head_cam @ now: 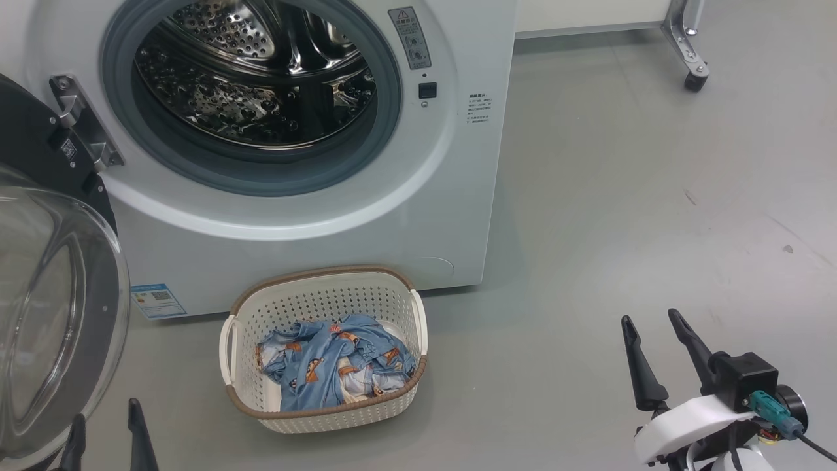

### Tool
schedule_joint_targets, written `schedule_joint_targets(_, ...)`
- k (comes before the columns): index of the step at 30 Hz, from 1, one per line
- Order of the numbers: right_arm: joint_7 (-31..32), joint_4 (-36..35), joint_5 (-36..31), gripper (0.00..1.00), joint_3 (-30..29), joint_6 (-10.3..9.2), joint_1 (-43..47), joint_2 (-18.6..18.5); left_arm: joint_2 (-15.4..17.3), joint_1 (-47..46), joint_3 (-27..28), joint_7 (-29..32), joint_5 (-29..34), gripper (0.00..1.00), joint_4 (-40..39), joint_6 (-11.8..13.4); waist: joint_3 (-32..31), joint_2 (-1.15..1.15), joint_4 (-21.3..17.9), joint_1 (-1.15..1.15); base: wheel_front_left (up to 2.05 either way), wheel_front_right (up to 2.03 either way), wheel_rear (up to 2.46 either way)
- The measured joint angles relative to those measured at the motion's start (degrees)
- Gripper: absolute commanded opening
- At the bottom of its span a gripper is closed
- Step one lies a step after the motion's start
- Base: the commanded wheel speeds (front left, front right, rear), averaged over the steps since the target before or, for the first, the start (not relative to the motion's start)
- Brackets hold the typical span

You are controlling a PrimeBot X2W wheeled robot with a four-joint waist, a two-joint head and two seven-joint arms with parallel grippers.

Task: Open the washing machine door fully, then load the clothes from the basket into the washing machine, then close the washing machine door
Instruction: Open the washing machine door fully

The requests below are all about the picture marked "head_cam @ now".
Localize white front-loading washing machine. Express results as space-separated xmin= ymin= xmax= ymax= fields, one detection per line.
xmin=0 ymin=0 xmax=517 ymax=321

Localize blue printed pyjama trousers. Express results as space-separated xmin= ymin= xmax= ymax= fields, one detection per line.
xmin=333 ymin=321 xmax=417 ymax=400

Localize white perforated laundry basket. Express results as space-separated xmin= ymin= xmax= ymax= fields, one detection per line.
xmin=219 ymin=264 xmax=429 ymax=435

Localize grey warning sticker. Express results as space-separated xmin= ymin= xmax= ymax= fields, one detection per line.
xmin=388 ymin=7 xmax=433 ymax=71

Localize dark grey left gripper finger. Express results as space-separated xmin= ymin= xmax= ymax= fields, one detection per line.
xmin=128 ymin=398 xmax=160 ymax=471
xmin=59 ymin=413 xmax=88 ymax=471

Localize blue energy label sticker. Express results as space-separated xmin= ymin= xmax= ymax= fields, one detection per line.
xmin=129 ymin=283 xmax=188 ymax=321

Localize blue printed pyjama top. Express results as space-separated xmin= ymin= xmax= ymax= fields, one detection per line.
xmin=255 ymin=314 xmax=393 ymax=413

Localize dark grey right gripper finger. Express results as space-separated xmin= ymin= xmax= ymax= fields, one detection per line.
xmin=621 ymin=315 xmax=670 ymax=413
xmin=668 ymin=309 xmax=720 ymax=395

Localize washing machine glass door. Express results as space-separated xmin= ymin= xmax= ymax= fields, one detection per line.
xmin=0 ymin=72 xmax=131 ymax=470

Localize teal plug black cable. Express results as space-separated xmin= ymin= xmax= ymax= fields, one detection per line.
xmin=749 ymin=391 xmax=837 ymax=462

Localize metal panel leg with caster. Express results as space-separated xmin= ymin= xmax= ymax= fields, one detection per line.
xmin=662 ymin=0 xmax=711 ymax=93

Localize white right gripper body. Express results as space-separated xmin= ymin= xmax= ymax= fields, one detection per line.
xmin=633 ymin=394 xmax=766 ymax=466

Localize white partition panel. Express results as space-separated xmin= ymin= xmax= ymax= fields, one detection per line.
xmin=515 ymin=0 xmax=669 ymax=40

